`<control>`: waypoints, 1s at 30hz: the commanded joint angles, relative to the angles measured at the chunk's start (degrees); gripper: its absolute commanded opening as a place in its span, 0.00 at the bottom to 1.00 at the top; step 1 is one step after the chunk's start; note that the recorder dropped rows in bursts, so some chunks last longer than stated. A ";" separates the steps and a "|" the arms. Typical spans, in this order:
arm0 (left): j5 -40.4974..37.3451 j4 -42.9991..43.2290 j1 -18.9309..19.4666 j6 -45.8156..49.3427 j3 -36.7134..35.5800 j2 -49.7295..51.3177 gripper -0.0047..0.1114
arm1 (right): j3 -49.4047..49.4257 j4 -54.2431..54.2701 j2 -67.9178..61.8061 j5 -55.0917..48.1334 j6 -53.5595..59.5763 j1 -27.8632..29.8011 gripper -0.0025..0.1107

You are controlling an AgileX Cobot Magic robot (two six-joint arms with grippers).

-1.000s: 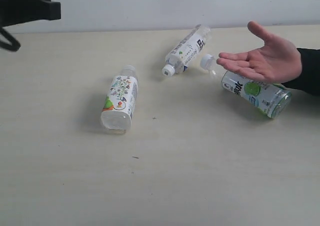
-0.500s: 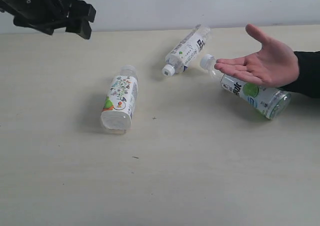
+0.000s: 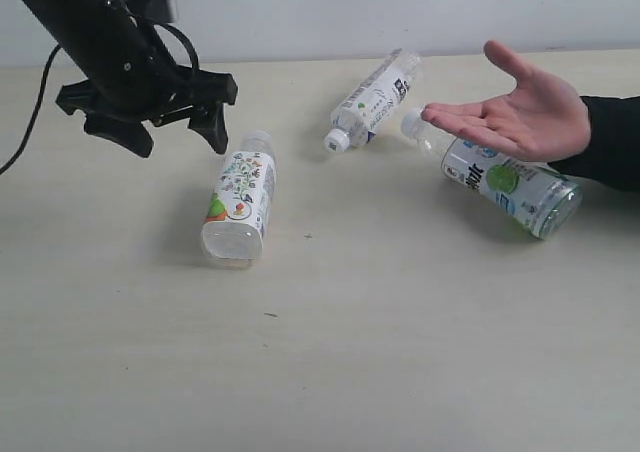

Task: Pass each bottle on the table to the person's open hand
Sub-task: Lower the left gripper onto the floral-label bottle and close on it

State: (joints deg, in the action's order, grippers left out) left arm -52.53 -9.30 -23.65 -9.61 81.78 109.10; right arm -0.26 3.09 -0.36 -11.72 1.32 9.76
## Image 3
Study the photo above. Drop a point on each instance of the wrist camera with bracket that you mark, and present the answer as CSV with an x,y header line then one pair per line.
x,y
160,11

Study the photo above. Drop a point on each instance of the person's open hand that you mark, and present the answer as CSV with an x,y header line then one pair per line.
x,y
543,119

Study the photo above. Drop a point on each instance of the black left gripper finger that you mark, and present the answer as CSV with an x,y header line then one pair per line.
x,y
208,122
132,136

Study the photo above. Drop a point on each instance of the black sleeved forearm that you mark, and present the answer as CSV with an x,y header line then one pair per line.
x,y
612,154

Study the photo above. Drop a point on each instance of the lime label water bottle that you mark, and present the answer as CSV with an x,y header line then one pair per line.
x,y
537,198

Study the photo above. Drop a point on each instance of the white label clear bottle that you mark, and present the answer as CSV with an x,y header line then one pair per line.
x,y
355,121

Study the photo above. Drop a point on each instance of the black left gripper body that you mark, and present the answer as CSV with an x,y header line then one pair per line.
x,y
129,78

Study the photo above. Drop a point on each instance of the floral label square bottle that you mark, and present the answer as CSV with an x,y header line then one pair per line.
x,y
232,234

